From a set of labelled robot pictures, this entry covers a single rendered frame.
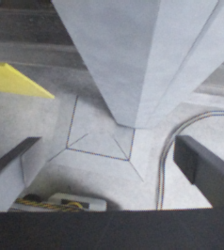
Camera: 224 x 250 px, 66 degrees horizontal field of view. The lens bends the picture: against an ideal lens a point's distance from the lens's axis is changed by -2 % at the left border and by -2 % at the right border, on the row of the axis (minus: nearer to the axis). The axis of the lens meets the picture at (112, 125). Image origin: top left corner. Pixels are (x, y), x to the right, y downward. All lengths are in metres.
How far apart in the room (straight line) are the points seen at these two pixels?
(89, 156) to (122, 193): 0.25
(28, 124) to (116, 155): 0.53
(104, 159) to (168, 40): 0.78
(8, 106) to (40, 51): 0.60
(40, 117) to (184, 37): 0.95
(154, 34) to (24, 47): 0.56
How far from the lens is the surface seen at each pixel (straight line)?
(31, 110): 1.10
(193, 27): 0.19
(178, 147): 0.16
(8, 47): 0.73
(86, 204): 0.85
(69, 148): 0.96
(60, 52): 0.63
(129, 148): 0.90
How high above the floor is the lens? 0.92
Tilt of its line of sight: 80 degrees down
